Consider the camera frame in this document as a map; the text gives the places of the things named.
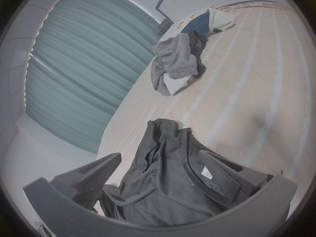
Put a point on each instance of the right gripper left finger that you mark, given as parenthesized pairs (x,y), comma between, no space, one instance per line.
(86,184)

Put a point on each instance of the pile of clothes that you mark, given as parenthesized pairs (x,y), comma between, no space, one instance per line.
(177,58)

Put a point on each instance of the blue-green curtain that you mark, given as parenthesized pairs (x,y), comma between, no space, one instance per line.
(86,58)

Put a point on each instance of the black T-shirt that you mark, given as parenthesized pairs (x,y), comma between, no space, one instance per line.
(167,176)

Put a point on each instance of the bed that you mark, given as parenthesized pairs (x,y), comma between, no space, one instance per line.
(246,83)

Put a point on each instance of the grey bedside table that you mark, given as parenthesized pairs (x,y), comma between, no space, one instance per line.
(165,26)

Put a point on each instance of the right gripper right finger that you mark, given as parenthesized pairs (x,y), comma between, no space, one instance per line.
(254,179)

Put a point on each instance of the white printed pillow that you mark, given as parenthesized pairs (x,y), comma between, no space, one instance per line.
(172,31)

